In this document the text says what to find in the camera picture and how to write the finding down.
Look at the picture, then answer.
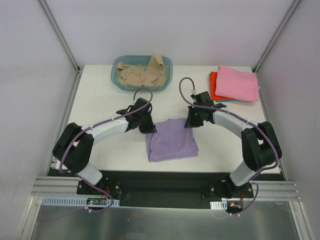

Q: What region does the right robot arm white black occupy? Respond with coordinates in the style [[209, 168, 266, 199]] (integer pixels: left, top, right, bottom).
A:
[[185, 91, 282, 199]]

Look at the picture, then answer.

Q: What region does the left aluminium frame post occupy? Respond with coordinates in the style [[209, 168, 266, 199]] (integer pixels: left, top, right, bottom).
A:
[[37, 0, 81, 73]]

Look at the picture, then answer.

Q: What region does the right aluminium frame post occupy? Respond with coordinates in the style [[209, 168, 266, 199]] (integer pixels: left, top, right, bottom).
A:
[[252, 0, 303, 74]]

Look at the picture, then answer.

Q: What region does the purple t shirt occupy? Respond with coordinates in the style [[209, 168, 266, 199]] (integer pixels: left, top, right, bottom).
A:
[[145, 118, 199, 163]]

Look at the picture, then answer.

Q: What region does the front aluminium rail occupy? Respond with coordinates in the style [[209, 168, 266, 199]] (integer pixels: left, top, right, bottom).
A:
[[31, 176, 302, 202]]

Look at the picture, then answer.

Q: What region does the purple cable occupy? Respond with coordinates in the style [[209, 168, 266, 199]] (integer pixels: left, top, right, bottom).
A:
[[58, 87, 154, 214], [178, 77, 280, 217]]

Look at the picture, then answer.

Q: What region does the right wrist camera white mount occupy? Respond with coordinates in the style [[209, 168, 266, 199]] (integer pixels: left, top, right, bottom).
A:
[[190, 89, 197, 99]]

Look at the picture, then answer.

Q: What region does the left grey cable duct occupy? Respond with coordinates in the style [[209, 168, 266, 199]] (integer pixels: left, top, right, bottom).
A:
[[42, 196, 120, 208]]

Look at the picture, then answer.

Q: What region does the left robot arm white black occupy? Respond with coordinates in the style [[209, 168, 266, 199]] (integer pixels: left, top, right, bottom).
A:
[[52, 98, 157, 195]]

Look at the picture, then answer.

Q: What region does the blue folded t shirt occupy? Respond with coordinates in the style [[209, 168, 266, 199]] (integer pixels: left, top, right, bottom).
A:
[[215, 99, 245, 104]]

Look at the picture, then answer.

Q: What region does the right grey cable duct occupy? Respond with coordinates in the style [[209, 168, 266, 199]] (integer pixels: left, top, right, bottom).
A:
[[210, 200, 228, 211]]

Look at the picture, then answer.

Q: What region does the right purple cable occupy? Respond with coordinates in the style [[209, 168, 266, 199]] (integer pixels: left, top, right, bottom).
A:
[[178, 77, 280, 217]]

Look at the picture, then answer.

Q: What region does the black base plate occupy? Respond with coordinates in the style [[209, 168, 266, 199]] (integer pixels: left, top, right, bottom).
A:
[[76, 169, 258, 210]]

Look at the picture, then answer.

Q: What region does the pink folded t shirt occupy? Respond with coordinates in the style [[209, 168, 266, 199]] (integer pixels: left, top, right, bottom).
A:
[[214, 66, 260, 102]]

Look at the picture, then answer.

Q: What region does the orange folded t shirt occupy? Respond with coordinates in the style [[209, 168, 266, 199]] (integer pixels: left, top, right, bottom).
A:
[[209, 71, 236, 102]]

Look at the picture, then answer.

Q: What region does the beige t shirt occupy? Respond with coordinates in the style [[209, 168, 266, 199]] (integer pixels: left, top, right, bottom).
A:
[[116, 54, 167, 87]]

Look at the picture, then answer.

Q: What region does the teal plastic basket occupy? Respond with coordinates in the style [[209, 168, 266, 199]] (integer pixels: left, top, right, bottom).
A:
[[110, 55, 173, 92]]

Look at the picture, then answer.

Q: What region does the grey cable duct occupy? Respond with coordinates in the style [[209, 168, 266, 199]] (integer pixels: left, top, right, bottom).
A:
[[42, 196, 120, 208], [210, 200, 228, 211]]

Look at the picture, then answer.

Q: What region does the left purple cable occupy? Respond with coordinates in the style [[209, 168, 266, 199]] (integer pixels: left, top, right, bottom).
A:
[[58, 87, 154, 214]]

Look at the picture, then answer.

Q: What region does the aluminium frame post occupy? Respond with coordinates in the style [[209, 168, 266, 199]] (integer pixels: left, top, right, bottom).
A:
[[252, 0, 303, 74], [37, 0, 81, 73]]

